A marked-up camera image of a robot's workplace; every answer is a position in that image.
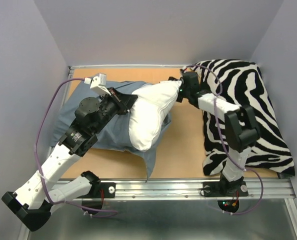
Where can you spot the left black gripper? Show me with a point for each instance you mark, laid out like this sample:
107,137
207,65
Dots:
124,102

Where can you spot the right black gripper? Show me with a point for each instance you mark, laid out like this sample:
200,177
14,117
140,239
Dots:
179,99

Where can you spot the grey-blue pillowcase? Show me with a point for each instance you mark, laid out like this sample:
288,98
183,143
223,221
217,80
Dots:
115,135

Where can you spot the white pillow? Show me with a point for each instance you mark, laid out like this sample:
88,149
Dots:
154,102

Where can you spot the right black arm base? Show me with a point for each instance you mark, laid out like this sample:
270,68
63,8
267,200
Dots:
228,200

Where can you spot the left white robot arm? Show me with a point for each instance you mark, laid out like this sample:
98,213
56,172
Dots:
35,201

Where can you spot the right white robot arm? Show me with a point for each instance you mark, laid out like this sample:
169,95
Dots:
240,129

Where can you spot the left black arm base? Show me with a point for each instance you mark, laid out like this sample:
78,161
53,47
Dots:
95,199

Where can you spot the zebra print pillow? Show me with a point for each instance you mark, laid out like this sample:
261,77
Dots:
240,82

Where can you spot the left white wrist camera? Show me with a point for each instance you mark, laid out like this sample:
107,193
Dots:
98,84

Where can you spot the aluminium front rail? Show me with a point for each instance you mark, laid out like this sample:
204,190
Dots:
187,189

